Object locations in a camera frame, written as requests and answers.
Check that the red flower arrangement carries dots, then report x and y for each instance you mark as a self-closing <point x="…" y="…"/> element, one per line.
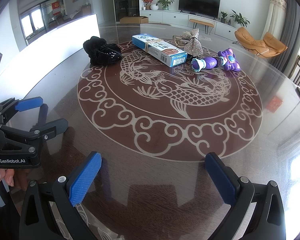
<point x="147" y="1"/>

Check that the translucent brown hair clip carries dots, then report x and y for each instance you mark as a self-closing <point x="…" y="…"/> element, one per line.
<point x="178" y="40"/>

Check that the black sequined scrunchie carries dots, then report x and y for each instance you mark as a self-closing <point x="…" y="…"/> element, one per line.
<point x="102" y="51"/>

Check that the white round vase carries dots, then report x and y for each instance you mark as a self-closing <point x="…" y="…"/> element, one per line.
<point x="154" y="7"/>

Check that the brown cardboard box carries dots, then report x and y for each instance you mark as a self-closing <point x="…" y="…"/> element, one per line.
<point x="133" y="20"/>

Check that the covered standing air conditioner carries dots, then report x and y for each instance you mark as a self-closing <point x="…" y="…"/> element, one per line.
<point x="275" y="17"/>

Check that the orange lounge chair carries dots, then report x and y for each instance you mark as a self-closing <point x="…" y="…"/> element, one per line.
<point x="260" y="42"/>

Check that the small potted plant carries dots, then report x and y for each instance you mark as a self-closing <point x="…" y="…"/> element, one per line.
<point x="223" y="16"/>

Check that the purple toy wand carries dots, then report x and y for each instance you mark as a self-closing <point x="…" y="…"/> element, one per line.
<point x="212" y="62"/>

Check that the black flat television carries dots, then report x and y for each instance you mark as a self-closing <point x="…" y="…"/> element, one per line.
<point x="198" y="3"/>

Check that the blue and white carton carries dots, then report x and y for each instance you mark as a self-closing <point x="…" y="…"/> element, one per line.
<point x="160" y="48"/>

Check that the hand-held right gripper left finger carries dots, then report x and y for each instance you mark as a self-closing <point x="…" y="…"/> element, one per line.
<point x="85" y="178"/>

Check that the white television cabinet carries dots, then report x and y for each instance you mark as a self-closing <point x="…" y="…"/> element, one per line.
<point x="170" y="15"/>

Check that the silver rhinestone bow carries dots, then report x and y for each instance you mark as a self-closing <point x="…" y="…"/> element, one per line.
<point x="193" y="42"/>

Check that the person's left hand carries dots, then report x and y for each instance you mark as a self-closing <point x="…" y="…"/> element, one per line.
<point x="5" y="173"/>

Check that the brown patterned glass desktop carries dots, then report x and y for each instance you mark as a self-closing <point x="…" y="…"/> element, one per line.
<point x="150" y="135"/>

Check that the green potted plant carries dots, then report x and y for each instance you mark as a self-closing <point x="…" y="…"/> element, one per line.
<point x="165" y="3"/>

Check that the large leafy potted plant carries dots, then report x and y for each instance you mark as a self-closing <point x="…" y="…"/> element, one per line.
<point x="238" y="18"/>

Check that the wooden bench with hairpin legs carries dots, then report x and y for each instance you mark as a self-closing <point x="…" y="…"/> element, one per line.
<point x="201" y="22"/>

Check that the dark glass display cabinet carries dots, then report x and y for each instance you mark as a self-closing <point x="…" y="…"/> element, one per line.
<point x="125" y="0"/>

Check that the red door poster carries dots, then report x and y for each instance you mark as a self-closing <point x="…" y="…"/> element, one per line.
<point x="56" y="8"/>

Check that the grey curtain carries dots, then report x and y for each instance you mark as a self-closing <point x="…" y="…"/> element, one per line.
<point x="293" y="25"/>

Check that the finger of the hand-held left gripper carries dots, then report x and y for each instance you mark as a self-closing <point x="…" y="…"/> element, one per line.
<point x="28" y="103"/>
<point x="55" y="127"/>

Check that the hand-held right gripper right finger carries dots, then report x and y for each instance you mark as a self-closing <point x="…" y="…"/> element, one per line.
<point x="221" y="180"/>

